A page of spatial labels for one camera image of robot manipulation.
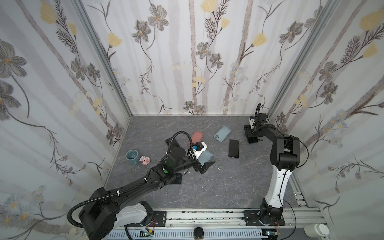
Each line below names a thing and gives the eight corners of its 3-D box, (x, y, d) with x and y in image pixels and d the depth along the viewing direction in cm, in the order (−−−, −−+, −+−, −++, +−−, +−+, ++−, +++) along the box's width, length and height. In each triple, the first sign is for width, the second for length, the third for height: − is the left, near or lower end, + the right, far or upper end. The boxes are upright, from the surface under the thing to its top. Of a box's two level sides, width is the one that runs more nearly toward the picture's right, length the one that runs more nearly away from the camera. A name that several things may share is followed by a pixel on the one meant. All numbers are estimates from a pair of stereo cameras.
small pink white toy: (139, 163, 95) (138, 161, 93) (143, 157, 98) (142, 155, 96) (147, 166, 94) (146, 164, 92) (151, 159, 97) (149, 157, 95)
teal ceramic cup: (127, 165, 95) (123, 159, 90) (130, 154, 100) (127, 149, 94) (139, 165, 95) (136, 159, 90) (142, 154, 100) (139, 149, 94)
